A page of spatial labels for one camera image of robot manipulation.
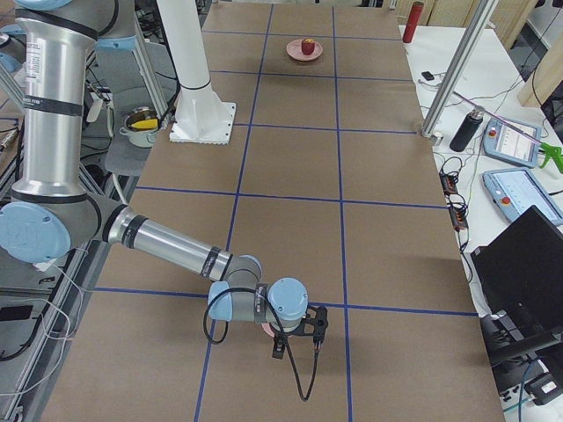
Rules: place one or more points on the green handled grabber tool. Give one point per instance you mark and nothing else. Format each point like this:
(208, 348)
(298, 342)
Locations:
(533, 133)

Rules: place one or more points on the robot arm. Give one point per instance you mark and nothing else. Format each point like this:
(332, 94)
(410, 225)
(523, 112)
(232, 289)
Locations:
(50, 213)

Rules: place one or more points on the aluminium frame post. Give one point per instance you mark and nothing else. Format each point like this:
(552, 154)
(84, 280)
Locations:
(460, 58)

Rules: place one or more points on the red bottle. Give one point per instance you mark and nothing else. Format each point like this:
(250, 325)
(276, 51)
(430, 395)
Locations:
(412, 22)

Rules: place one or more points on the pink plate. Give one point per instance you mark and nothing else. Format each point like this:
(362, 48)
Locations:
(293, 49)

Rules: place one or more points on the far teach pendant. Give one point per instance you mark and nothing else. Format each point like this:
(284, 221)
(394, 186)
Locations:
(504, 143)

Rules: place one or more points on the small black device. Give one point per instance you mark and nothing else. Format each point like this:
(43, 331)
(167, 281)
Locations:
(428, 76)

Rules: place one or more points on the pink bowl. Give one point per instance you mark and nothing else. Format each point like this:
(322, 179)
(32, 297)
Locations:
(267, 328)

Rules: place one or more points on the near teach pendant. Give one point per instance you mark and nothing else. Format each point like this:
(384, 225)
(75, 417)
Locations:
(515, 190)

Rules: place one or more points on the white pot with food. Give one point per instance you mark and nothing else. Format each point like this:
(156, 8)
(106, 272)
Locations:
(140, 127)

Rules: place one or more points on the black water bottle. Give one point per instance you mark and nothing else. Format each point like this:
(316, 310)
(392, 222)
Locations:
(467, 129)

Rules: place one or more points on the teach pendant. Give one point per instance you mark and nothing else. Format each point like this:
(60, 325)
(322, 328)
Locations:
(504, 143)
(515, 190)

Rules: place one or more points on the white camera mast base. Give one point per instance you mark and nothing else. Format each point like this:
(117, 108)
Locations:
(201, 116)

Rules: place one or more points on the red apple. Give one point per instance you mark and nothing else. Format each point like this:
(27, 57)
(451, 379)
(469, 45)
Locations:
(308, 46)

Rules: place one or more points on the orange black usb hub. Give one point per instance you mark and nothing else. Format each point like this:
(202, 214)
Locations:
(455, 201)

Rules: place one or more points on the black laptop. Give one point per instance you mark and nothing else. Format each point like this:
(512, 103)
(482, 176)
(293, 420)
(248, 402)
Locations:
(520, 272)

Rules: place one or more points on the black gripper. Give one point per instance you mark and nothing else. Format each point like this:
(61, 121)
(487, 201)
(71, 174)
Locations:
(281, 336)

